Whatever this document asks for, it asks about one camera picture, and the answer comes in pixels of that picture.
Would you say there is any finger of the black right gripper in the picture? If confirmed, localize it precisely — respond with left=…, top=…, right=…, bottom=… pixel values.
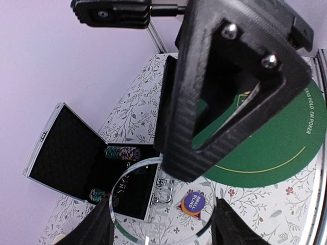
left=155, top=1, right=312, bottom=182

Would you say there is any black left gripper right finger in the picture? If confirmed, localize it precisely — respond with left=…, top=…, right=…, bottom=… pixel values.
left=211, top=198, right=269, bottom=245

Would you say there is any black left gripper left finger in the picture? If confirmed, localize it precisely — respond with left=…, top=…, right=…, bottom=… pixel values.
left=56, top=199, right=114, bottom=245

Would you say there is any purple small blind button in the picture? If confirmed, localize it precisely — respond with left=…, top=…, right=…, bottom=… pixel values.
left=184, top=192, right=206, bottom=209

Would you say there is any orange big blind button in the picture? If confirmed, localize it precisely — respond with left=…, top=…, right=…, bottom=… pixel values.
left=182, top=201, right=204, bottom=212

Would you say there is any clear dealer button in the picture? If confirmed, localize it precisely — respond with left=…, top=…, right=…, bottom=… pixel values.
left=109, top=157, right=216, bottom=244

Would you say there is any orange poker chip stack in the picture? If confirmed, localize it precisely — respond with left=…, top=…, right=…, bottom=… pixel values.
left=119, top=146, right=141, bottom=161

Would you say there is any green poker chip stack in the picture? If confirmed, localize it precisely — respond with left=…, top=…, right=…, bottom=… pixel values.
left=104, top=146, right=121, bottom=160

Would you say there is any aluminium poker case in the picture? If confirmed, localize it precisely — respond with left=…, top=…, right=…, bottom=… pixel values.
left=22, top=102, right=179, bottom=223

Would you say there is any green round poker mat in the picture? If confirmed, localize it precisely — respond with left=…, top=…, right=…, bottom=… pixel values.
left=205, top=81, right=324, bottom=188

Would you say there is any left aluminium frame post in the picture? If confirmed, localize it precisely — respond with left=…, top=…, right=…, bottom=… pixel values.
left=147, top=22, right=168, bottom=54

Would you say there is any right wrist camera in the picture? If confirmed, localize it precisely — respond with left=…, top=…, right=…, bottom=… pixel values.
left=71, top=0, right=186, bottom=29

